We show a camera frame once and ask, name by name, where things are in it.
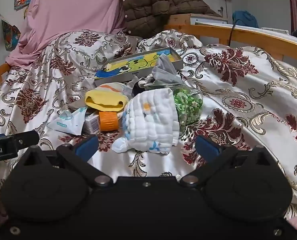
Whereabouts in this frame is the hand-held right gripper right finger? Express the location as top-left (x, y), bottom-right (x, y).
top-left (180, 134), bottom-right (279, 188)

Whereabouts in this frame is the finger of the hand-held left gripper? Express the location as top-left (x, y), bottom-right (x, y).
top-left (14, 131), bottom-right (40, 148)

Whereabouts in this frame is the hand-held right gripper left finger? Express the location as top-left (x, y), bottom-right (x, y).
top-left (18, 134), bottom-right (114, 188)

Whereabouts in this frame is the white blue tissue packet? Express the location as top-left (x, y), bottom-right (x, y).
top-left (47, 107), bottom-right (88, 136)

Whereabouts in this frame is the orange cloth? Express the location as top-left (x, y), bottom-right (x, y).
top-left (98, 110), bottom-right (119, 132)

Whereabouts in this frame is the yellow striped sock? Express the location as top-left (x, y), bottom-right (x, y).
top-left (85, 84), bottom-right (129, 112)

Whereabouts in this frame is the white muslin cloth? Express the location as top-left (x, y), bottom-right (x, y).
top-left (111, 88), bottom-right (181, 155)

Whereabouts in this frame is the dark cloth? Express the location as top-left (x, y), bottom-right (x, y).
top-left (132, 79), bottom-right (151, 97)

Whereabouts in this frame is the grey tray with cartoon drawing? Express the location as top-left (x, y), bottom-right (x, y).
top-left (94, 47), bottom-right (184, 87)

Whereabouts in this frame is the small white carton box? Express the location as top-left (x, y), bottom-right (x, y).
top-left (82, 112), bottom-right (102, 135)

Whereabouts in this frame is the floral satin blanket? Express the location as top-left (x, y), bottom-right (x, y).
top-left (0, 29), bottom-right (297, 230)

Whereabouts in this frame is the glass jar of green stars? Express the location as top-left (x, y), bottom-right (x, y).
top-left (144, 84), bottom-right (204, 139)

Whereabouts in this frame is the colourful folded paper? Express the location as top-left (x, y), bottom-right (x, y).
top-left (0, 14), bottom-right (21, 52)

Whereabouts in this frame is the wooden white cabinet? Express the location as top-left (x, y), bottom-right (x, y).
top-left (168, 13), bottom-right (228, 26)

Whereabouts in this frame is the blue bag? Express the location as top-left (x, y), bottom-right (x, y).
top-left (232, 10), bottom-right (259, 28)

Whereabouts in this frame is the pink bed sheet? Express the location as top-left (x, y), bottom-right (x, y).
top-left (6, 0), bottom-right (126, 67)

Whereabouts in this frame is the flat white object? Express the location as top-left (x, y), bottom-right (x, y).
top-left (261, 27), bottom-right (290, 34)

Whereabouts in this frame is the white wardrobe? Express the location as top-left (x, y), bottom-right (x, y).
top-left (200, 0), bottom-right (232, 23)

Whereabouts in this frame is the brown puffer jacket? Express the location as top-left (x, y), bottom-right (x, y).
top-left (120, 0), bottom-right (224, 38)

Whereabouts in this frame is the black cable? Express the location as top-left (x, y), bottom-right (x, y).
top-left (228, 19), bottom-right (240, 47)

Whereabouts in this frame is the wooden bed frame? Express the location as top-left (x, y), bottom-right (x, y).
top-left (0, 22), bottom-right (297, 93)

